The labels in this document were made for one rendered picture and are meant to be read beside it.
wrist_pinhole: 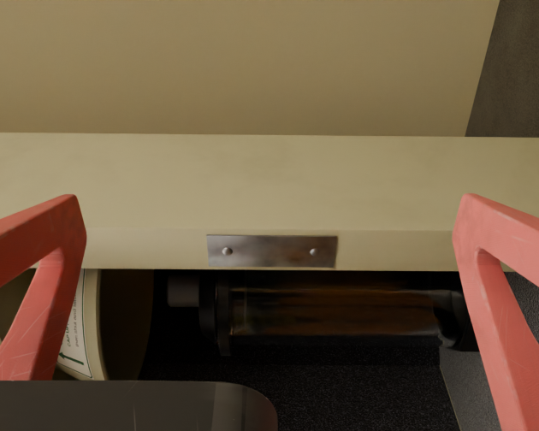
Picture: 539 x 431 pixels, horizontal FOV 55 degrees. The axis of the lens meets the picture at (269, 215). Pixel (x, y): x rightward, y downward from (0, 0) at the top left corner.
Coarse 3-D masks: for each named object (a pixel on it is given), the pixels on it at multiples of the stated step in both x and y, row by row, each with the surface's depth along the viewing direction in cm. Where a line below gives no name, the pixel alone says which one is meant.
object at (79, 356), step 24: (96, 288) 35; (120, 288) 51; (144, 288) 52; (72, 312) 36; (96, 312) 35; (120, 312) 50; (144, 312) 51; (72, 336) 36; (96, 336) 35; (120, 336) 49; (144, 336) 50; (72, 360) 37; (96, 360) 36; (120, 360) 47
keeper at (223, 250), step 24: (216, 240) 28; (240, 240) 28; (264, 240) 28; (288, 240) 28; (312, 240) 28; (216, 264) 29; (240, 264) 29; (264, 264) 29; (288, 264) 29; (312, 264) 29
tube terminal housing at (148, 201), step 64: (0, 192) 30; (64, 192) 30; (128, 192) 30; (192, 192) 30; (256, 192) 30; (320, 192) 31; (384, 192) 31; (448, 192) 31; (512, 192) 31; (128, 256) 29; (192, 256) 29; (384, 256) 29; (448, 256) 29; (0, 320) 33
